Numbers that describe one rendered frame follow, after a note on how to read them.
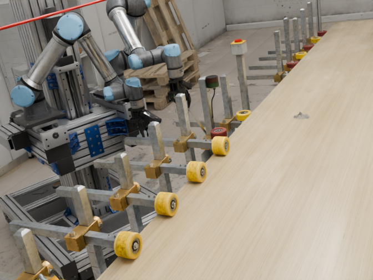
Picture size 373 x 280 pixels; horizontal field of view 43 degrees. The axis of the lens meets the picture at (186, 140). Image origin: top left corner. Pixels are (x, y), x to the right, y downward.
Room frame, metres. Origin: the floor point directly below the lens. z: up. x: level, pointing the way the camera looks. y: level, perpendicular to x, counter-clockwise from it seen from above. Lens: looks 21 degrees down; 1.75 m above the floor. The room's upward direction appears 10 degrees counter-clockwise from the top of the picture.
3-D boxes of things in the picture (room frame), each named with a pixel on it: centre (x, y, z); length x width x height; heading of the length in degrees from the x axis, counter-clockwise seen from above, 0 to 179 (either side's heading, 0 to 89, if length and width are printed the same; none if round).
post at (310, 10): (4.21, -1.25, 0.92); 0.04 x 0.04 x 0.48; 60
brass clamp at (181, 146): (2.02, 0.01, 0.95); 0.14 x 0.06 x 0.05; 150
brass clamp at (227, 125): (2.45, -0.24, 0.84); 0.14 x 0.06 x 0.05; 150
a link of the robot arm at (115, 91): (2.43, 0.32, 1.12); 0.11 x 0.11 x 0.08; 2
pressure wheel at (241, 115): (2.39, -0.32, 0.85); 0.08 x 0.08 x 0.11
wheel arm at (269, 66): (3.57, -0.77, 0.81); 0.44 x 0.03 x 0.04; 60
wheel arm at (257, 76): (3.35, -0.65, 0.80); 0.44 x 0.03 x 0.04; 60
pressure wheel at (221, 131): (2.19, -0.16, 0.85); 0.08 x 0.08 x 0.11
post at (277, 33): (3.34, -0.75, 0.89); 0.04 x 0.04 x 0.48; 60
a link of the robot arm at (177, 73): (2.25, -0.01, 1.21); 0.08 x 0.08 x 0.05
